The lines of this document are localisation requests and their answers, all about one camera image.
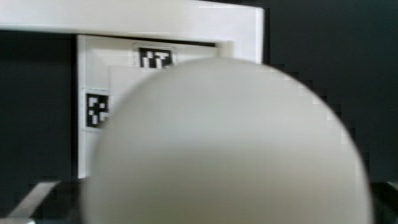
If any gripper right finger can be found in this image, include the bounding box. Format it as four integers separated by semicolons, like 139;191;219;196
370;182;398;224

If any white lamp base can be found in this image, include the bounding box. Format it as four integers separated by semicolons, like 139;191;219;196
78;35;224;178

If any white lamp bulb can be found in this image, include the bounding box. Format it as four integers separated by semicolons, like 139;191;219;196
84;59;373;224

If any white U-shaped frame wall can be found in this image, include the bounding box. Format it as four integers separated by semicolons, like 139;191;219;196
0;0;265;62

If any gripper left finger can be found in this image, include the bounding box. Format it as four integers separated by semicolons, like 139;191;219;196
0;180;84;224

